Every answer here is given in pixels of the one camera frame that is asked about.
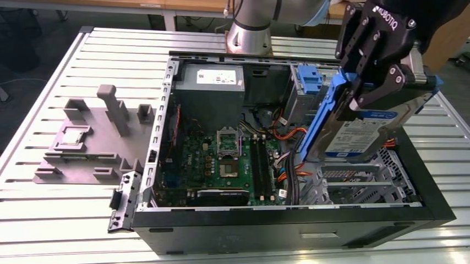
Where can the black RAM slot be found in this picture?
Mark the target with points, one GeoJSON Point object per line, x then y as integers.
{"type": "Point", "coordinates": [258, 167]}
{"type": "Point", "coordinates": [268, 167]}

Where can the wooden desk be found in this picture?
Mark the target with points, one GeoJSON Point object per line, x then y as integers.
{"type": "Point", "coordinates": [334, 11]}

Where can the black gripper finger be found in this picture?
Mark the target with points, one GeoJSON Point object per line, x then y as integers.
{"type": "Point", "coordinates": [354, 41]}
{"type": "Point", "coordinates": [389, 88]}

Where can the green RAM stick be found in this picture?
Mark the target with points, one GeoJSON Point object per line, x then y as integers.
{"type": "Point", "coordinates": [79, 157]}

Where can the grey power supply unit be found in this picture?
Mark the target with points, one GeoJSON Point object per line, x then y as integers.
{"type": "Point", "coordinates": [209, 107]}

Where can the silver CPU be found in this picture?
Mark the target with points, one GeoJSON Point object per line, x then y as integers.
{"type": "Point", "coordinates": [73, 136]}

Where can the grey metal drive cage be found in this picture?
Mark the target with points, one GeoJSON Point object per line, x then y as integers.
{"type": "Point", "coordinates": [301, 107]}

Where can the black graphics card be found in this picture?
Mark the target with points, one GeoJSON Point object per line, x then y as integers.
{"type": "Point", "coordinates": [221, 198]}

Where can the wooden cabinet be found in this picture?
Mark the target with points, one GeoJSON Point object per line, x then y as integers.
{"type": "Point", "coordinates": [452, 55]}

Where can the grey plastic parts rack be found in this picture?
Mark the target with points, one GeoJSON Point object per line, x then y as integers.
{"type": "Point", "coordinates": [106, 148]}

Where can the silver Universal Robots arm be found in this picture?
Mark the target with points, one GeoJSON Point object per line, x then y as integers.
{"type": "Point", "coordinates": [250, 35]}

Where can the black open PC case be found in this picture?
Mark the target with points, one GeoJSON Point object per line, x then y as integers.
{"type": "Point", "coordinates": [257, 231]}

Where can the blue expansion slot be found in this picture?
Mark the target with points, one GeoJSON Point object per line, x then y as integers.
{"type": "Point", "coordinates": [170, 180]}

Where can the white framed workbench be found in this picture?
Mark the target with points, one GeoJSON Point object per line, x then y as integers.
{"type": "Point", "coordinates": [110, 6]}

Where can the CPU socket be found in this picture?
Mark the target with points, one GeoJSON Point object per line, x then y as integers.
{"type": "Point", "coordinates": [229, 169]}

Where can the grey metal card retention bracket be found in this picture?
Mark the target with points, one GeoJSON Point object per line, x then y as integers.
{"type": "Point", "coordinates": [126, 192]}

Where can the blue plastic drive latch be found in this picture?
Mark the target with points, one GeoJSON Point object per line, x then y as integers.
{"type": "Point", "coordinates": [310, 79]}

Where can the grey metal disk bay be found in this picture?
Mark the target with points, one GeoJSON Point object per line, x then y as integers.
{"type": "Point", "coordinates": [360, 184]}

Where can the thin metal locking lever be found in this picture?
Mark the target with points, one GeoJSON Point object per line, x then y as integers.
{"type": "Point", "coordinates": [241, 144]}

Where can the green motherboard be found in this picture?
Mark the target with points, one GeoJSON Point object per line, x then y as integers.
{"type": "Point", "coordinates": [198, 165]}

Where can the hard disk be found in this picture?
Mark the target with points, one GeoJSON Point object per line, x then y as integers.
{"type": "Point", "coordinates": [360, 137]}

